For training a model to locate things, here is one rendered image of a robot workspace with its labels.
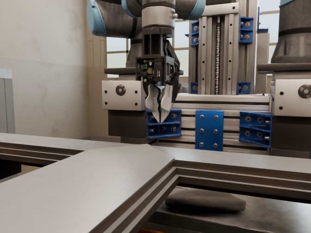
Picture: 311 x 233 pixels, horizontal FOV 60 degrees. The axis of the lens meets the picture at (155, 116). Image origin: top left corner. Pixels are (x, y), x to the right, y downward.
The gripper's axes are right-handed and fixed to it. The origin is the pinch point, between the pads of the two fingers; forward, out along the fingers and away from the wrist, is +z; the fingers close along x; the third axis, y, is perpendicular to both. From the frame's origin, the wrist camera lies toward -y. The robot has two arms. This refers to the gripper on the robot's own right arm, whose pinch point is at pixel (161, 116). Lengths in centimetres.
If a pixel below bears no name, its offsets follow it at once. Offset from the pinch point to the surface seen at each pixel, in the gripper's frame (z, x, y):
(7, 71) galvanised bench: -14, -82, -27
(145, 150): 5.2, 1.6, 13.7
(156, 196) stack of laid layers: 7.6, 9.3, 28.2
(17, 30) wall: -74, -253, -191
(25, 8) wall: -103, -253, -206
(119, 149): 5.2, -4.0, 14.2
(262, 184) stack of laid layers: 7.5, 23.0, 18.2
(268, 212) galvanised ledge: 22.2, 25.1, -4.9
